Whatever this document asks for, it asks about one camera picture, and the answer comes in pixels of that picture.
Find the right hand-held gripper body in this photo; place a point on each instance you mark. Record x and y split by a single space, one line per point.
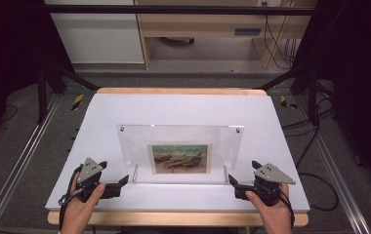
268 182

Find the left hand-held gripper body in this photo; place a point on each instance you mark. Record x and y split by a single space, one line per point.
90 175

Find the painted boats picture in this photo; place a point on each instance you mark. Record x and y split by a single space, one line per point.
180 159

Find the clear acrylic picture frame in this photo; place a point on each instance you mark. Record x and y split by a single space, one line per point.
180 136

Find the person's right hand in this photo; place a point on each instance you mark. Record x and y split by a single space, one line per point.
271 216

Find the person's left hand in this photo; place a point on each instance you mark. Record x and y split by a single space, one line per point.
81 211

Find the wooden table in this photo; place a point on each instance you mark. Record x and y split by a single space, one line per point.
173 218

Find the yellow clamp left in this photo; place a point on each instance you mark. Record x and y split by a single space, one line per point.
77 101

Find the yellow clamp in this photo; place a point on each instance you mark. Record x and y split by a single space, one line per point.
77 101
286 102

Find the yellow clamp right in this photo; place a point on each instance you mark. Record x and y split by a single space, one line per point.
286 102

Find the white table cover sheet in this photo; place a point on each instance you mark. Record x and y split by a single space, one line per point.
180 107

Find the black metal stand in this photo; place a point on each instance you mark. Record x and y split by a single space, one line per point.
60 78
304 81

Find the white cabinet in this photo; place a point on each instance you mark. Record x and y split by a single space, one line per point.
102 39

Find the dark curtain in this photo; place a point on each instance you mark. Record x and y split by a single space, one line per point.
359 65
8 48

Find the wooden desk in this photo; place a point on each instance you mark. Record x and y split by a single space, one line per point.
203 26

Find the black horizontal bar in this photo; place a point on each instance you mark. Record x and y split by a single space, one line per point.
173 9

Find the aluminium floor rail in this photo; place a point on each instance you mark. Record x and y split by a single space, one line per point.
17 162
336 169

